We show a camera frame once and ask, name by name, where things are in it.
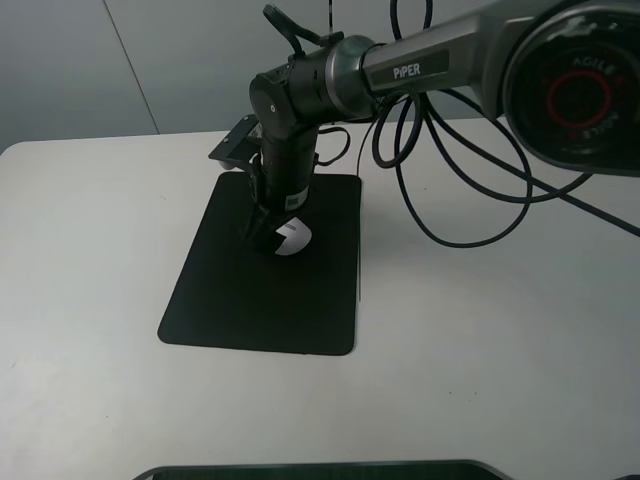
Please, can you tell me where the white wireless computer mouse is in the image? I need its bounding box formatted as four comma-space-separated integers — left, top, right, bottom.
274, 217, 312, 257

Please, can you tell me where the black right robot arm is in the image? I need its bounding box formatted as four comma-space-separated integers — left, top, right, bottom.
247, 1, 639, 247

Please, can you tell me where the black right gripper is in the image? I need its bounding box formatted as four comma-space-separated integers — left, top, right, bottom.
244, 122, 319, 254

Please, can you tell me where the black rectangular mouse pad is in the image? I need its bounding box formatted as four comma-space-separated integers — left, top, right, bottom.
157, 172, 362, 356

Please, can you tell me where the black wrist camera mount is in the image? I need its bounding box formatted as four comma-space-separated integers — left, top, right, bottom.
208, 114, 262, 172

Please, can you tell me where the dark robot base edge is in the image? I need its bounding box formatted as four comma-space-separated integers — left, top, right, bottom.
136, 460, 509, 479

